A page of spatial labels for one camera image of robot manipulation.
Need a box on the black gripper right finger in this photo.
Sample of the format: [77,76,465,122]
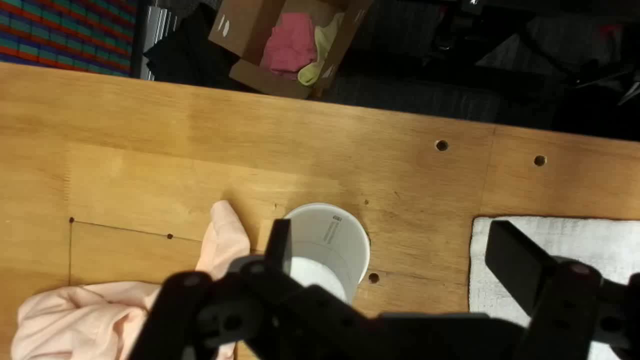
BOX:
[485,219,640,360]

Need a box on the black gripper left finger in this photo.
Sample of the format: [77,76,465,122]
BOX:
[129,219,352,360]

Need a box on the white towel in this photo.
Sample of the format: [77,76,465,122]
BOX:
[468,214,640,360]

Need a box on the pink cloth garment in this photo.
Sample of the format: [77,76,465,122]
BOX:
[9,198,252,360]

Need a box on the white paper cup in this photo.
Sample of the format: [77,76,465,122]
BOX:
[283,203,373,307]

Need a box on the black fabric bag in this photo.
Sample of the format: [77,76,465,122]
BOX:
[145,5,236,86]

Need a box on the yellow-green cloth in box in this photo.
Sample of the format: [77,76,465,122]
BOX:
[296,13,347,89]

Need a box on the open cardboard box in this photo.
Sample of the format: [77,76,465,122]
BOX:
[206,0,376,100]

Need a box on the pink cloth in box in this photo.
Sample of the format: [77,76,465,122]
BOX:
[259,13,321,76]

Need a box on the colourful striped rug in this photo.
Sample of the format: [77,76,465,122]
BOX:
[0,0,141,76]

